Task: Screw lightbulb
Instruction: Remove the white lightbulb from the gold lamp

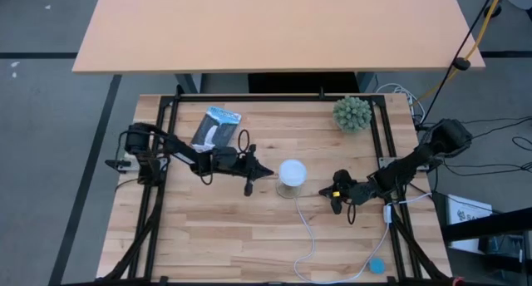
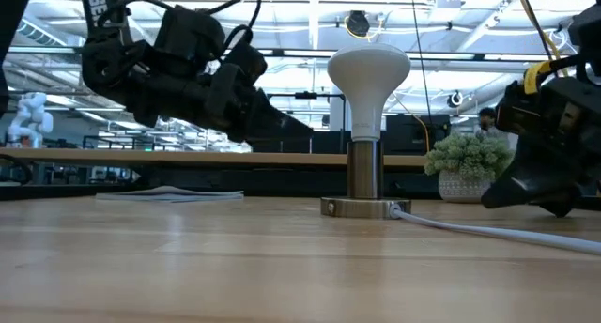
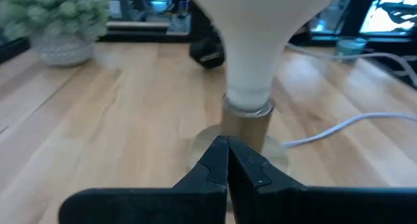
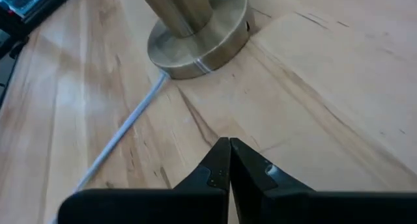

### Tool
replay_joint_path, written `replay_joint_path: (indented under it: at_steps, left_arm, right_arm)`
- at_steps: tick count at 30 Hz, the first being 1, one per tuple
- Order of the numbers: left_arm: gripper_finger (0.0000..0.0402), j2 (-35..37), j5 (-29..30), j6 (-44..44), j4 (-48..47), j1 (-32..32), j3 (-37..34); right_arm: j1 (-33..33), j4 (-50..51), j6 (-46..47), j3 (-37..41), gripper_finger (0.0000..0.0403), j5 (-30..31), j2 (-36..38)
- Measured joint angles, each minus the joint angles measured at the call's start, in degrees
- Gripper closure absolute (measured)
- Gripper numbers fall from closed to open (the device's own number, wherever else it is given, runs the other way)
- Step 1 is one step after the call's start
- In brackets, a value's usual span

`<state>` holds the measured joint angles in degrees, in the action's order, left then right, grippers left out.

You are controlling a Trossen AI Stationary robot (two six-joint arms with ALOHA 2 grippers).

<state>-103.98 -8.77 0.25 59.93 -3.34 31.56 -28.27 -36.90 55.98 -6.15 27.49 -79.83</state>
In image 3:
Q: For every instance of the blue round plug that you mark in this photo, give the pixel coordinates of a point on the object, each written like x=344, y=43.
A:
x=350, y=45

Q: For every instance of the brass lamp socket base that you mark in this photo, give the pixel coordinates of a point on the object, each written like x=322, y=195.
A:
x=247, y=126

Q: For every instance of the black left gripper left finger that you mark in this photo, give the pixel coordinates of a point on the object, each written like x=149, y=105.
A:
x=195, y=204

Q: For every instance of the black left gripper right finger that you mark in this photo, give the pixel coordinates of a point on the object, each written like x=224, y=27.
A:
x=293, y=206

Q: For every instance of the white light bulb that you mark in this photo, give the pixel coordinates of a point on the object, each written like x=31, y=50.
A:
x=254, y=38

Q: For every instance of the black aluminium table frame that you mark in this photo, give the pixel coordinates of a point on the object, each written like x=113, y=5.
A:
x=137, y=38

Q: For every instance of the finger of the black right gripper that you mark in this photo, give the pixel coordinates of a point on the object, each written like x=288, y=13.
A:
x=207, y=54

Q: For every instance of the green succulent in white pot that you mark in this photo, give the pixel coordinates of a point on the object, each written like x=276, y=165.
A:
x=55, y=25

